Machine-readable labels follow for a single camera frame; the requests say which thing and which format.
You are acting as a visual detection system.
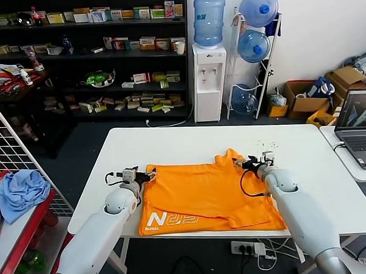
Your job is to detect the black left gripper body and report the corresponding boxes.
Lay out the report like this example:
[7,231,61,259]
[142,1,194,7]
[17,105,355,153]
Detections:
[135,170,151,184]

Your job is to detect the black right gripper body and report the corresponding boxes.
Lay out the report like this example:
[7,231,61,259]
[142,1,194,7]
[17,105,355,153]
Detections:
[246,157,266,173]

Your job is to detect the orange t-shirt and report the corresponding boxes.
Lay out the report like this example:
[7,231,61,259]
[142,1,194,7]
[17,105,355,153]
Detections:
[135,145,288,237]

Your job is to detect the striped clothes pile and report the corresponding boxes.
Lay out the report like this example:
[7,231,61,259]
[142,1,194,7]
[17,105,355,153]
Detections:
[342,52,366,86]

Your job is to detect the large white table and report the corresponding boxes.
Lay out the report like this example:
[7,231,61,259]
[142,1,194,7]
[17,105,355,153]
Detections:
[63,116,366,249]

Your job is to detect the small yellow box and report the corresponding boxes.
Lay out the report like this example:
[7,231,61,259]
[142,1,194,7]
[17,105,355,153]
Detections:
[266,102,289,118]

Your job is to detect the blue water jug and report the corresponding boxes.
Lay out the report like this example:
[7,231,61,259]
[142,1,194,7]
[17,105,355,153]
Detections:
[236,29,271,64]
[192,0,228,50]
[231,83,259,115]
[239,0,280,29]

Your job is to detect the clear plastic bag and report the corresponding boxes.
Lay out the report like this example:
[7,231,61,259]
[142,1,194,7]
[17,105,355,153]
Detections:
[268,88,287,108]

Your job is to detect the white water dispenser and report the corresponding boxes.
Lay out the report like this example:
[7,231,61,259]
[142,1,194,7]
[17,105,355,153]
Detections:
[191,42,229,124]

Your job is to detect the yellow plastic bin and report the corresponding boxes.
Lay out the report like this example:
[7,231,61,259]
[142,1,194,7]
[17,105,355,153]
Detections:
[305,109,337,127]

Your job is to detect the white power strip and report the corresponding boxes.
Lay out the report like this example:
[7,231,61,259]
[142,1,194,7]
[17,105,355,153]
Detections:
[230,239,266,258]

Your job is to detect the open red-edged cardboard box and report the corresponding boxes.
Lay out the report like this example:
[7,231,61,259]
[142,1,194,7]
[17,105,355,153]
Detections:
[282,79,330,121]

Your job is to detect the white green tilted box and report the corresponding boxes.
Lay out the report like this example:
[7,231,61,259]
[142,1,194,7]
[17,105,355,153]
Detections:
[79,101,95,114]

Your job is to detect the red white flat box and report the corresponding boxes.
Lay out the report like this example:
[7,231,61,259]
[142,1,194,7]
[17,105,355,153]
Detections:
[133,72,151,84]

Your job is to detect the small white desk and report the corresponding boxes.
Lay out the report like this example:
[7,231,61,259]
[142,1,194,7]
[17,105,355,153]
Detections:
[319,124,366,185]

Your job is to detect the white metal jug rack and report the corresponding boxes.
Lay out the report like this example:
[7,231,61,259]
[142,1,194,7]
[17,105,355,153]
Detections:
[222,4,286,122]

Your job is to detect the blue white bag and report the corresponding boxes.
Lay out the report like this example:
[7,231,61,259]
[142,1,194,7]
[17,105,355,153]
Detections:
[304,76,336,100]

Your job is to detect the red round container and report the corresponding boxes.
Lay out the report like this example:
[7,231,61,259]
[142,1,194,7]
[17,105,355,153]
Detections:
[40,209,59,230]

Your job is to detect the grey open laptop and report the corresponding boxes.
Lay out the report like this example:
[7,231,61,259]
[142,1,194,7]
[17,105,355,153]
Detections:
[332,89,366,172]

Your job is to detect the green white bowl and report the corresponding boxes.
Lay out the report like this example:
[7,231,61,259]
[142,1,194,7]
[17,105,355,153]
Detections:
[80,69,117,89]

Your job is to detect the light blue crumpled cloth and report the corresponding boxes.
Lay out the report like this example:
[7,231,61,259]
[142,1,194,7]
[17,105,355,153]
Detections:
[0,169,53,225]

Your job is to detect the black shelf unit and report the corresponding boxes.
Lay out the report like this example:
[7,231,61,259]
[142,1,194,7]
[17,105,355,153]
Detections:
[0,0,192,127]

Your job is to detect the large brown cardboard box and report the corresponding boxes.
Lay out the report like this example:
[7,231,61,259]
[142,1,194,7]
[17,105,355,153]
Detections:
[324,65,366,107]

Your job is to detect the red cream medicine box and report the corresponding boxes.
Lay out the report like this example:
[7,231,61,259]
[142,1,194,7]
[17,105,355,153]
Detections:
[154,38,171,51]

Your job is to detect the red blue medicine box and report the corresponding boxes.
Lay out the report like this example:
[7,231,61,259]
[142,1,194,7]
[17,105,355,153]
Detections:
[111,38,130,52]

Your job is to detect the dark wooden side table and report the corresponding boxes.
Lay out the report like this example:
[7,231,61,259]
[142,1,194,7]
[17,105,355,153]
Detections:
[0,68,66,161]

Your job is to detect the green plastic bottles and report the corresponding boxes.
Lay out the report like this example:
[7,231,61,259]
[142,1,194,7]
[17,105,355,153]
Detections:
[5,249,47,274]

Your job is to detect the dark blue hanging cloth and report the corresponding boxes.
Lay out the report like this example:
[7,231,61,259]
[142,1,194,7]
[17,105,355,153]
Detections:
[264,13,282,38]

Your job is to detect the red white shelf cart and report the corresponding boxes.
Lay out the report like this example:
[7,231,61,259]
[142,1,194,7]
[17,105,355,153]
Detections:
[0,189,77,274]

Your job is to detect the blue plastic bottle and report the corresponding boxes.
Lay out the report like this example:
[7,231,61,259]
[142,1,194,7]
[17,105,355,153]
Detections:
[61,34,75,56]

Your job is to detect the white medicine bottle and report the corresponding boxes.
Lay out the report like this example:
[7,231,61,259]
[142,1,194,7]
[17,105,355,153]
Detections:
[19,66,34,87]

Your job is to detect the pink drink bottle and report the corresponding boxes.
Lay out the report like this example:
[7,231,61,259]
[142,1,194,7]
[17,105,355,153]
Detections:
[24,47,44,73]

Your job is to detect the pink white carton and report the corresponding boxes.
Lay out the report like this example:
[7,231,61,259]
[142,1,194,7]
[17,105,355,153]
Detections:
[164,0,176,19]

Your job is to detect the white blue medicine box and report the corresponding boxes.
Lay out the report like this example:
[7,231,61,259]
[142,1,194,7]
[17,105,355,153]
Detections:
[87,10,109,24]

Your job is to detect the yellow white medicine box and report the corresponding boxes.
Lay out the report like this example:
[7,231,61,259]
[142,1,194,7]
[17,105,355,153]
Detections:
[46,12,66,25]

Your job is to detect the cola bottle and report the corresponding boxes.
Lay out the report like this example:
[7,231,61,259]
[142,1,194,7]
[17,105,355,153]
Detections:
[30,5,44,28]

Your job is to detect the shiny black helmet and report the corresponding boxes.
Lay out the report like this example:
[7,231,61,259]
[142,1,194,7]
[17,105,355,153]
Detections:
[15,12,35,28]

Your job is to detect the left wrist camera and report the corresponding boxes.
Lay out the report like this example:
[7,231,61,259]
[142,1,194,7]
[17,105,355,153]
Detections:
[121,166,140,184]

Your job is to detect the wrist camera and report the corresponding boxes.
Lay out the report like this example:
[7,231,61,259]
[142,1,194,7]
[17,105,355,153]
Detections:
[121,166,140,184]
[260,150,277,168]

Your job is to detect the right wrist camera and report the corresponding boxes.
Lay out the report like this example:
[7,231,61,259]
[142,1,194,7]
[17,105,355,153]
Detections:
[260,150,277,168]

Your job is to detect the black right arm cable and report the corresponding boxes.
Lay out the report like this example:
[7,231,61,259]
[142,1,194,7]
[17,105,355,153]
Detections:
[239,169,273,198]

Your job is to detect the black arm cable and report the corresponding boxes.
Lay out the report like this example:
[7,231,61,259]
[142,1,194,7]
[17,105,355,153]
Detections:
[104,171,125,187]
[239,169,273,198]

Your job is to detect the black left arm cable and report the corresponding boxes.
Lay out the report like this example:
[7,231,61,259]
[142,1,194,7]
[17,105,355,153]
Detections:
[104,171,125,187]

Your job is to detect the white floor cable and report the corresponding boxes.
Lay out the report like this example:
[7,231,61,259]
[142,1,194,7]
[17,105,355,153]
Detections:
[144,104,195,129]

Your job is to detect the black floor cable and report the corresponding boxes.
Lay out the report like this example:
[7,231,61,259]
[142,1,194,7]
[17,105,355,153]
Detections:
[169,255,208,274]

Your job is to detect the white wire grid panel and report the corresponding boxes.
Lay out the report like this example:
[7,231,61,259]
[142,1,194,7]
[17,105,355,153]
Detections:
[0,89,75,220]

